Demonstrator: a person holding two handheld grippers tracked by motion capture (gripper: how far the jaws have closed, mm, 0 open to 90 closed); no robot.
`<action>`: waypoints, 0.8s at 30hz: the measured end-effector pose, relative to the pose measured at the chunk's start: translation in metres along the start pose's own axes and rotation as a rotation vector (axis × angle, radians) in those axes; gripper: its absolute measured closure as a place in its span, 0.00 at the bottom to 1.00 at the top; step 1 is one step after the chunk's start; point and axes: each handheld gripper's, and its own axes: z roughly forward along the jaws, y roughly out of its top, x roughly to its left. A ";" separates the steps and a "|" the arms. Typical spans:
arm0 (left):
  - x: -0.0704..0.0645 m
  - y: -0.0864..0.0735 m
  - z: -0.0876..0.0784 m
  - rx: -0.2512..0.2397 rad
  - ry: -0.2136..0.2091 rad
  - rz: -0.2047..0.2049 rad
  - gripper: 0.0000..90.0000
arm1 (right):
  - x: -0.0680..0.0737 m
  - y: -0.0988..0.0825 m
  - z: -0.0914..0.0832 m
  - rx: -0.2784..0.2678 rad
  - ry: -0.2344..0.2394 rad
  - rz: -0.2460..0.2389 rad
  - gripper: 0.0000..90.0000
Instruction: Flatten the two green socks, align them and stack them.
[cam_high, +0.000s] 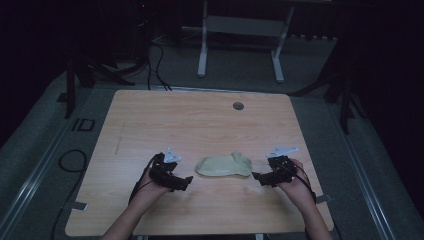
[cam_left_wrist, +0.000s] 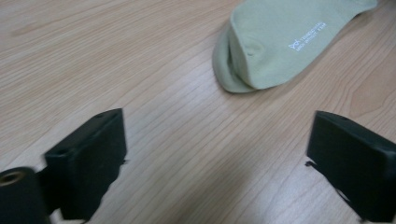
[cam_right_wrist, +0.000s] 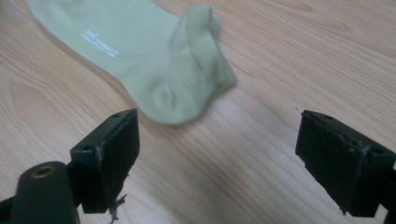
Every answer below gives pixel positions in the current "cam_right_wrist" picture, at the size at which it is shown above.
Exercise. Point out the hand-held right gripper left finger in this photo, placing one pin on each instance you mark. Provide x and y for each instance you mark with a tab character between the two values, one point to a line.
107	155

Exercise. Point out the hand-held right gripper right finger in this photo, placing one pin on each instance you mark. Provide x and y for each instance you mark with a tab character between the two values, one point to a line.
339	161

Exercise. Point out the pale green sock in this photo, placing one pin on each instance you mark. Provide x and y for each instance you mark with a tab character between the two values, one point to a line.
146	59

